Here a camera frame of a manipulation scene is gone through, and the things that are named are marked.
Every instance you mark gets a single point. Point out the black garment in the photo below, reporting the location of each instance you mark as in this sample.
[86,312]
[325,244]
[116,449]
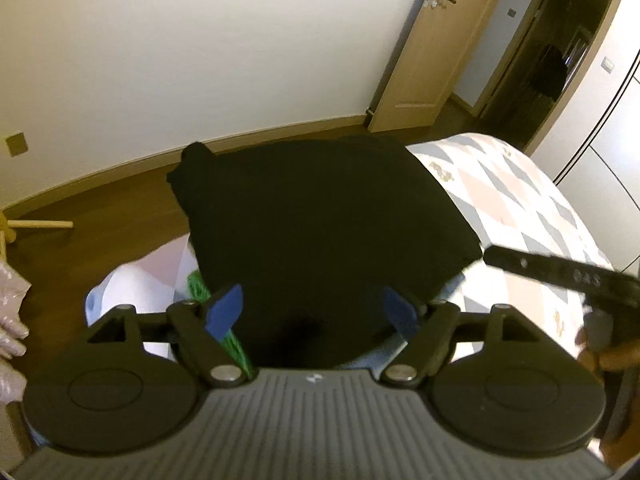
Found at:
[325,220]

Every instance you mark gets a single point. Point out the wooden wall plate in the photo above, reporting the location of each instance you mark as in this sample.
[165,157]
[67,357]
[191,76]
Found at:
[15,144]

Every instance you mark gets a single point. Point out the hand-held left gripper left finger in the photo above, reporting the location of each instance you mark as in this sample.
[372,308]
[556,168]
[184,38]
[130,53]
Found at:
[226,310]

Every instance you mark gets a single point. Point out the dark hanging clothes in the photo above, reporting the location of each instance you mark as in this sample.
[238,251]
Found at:
[549,72]

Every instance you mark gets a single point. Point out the wooden baseboard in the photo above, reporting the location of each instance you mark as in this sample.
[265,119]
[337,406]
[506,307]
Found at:
[200,147]

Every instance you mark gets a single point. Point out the wooden door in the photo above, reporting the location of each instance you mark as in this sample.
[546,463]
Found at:
[440,55]

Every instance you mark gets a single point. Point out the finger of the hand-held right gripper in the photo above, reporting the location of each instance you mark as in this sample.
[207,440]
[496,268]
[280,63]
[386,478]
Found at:
[540,265]

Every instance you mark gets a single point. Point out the green cloth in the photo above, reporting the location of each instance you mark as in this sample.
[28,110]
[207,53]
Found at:
[200,290]

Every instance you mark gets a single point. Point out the person's right hand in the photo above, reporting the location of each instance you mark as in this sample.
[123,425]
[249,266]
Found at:
[615,357]

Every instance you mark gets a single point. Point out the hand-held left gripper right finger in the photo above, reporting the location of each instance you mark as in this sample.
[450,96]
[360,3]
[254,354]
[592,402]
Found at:
[400,312]

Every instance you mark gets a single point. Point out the white light switch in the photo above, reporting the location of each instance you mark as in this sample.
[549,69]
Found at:
[608,64]

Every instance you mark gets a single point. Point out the triangle patterned quilt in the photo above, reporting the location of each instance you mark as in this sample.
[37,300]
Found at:
[515,195]

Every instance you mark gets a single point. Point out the pink fluffy clothing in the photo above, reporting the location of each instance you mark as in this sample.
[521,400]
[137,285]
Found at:
[11,330]

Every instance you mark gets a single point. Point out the wooden door frame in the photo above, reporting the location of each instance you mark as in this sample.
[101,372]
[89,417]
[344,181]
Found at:
[575,85]

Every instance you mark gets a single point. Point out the white wardrobe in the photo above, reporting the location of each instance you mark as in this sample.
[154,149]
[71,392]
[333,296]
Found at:
[600,170]

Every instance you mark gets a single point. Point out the wooden stand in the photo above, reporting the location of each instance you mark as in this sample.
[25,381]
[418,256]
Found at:
[35,225]

